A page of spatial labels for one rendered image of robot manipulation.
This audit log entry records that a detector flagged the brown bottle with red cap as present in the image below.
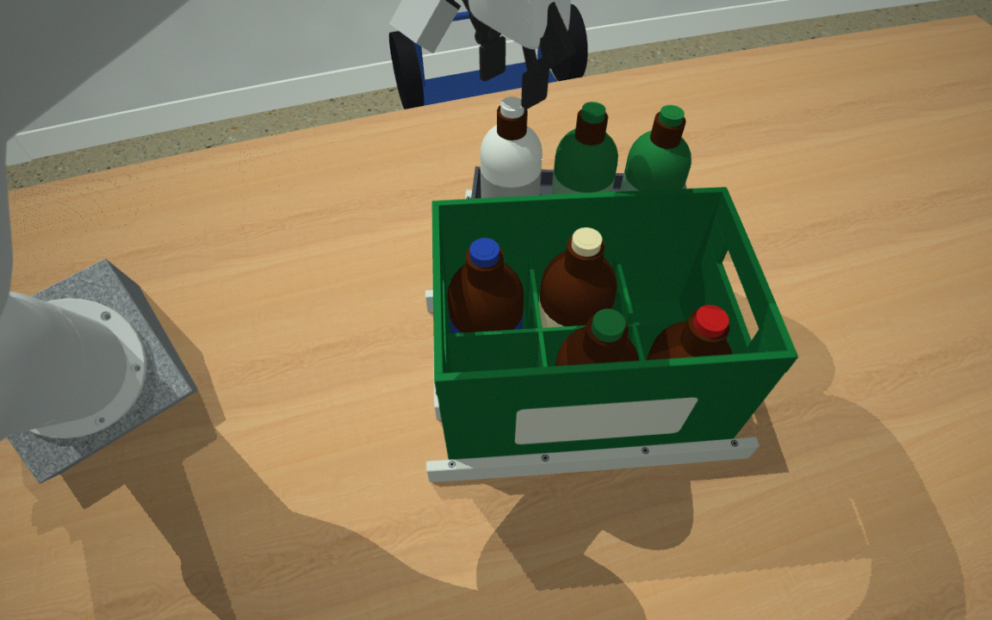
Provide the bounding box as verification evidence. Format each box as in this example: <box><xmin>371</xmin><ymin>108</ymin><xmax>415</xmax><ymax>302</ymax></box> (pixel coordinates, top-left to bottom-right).
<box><xmin>646</xmin><ymin>305</ymin><xmax>733</xmax><ymax>360</ymax></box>

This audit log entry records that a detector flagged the brown glass bottle with blue cap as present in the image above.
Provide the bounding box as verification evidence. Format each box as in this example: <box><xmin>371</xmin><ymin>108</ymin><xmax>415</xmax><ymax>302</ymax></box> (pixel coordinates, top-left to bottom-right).
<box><xmin>447</xmin><ymin>238</ymin><xmax>524</xmax><ymax>333</ymax></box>

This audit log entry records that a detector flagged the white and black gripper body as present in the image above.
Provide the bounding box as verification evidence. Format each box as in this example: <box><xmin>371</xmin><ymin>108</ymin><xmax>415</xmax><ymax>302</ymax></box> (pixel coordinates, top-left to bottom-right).
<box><xmin>468</xmin><ymin>0</ymin><xmax>571</xmax><ymax>49</ymax></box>

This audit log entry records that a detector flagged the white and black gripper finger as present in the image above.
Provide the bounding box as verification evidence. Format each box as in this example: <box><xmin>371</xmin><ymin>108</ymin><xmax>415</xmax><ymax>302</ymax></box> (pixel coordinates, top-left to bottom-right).
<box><xmin>521</xmin><ymin>2</ymin><xmax>576</xmax><ymax>109</ymax></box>
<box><xmin>462</xmin><ymin>0</ymin><xmax>505</xmax><ymax>82</ymax></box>

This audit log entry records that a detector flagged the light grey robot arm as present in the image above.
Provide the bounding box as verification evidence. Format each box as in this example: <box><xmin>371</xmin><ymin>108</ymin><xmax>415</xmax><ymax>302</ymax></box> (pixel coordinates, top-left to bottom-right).
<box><xmin>0</xmin><ymin>0</ymin><xmax>461</xmax><ymax>442</ymax></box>

